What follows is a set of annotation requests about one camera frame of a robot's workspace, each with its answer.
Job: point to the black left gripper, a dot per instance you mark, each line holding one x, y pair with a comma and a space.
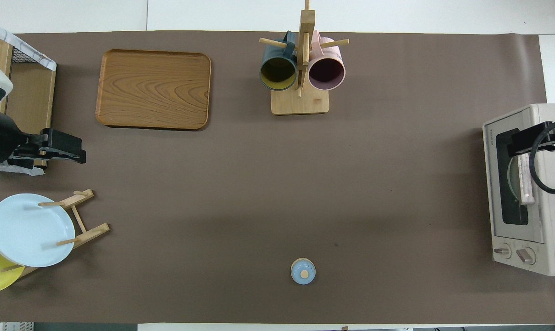
27, 149

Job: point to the white toaster oven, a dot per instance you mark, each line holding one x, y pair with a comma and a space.
553, 220

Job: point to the silver oven knob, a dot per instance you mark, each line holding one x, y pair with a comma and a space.
502, 251
526, 255

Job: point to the plain white cloth scrap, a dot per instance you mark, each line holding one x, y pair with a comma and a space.
20, 170

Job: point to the wooden plate rack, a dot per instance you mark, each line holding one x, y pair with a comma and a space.
91, 232

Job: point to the light blue plate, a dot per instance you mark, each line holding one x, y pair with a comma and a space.
25, 230

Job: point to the white checked cloth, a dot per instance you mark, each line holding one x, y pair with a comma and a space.
34, 54

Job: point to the wooden serving tray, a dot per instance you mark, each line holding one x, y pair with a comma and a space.
153, 89

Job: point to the brown table mat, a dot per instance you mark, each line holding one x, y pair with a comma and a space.
259, 184

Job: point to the pink mug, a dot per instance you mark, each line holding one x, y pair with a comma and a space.
326, 72

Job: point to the dark blue mug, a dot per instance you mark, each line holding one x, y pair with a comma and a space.
277, 73

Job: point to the wooden mug tree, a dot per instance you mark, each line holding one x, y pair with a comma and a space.
300, 103

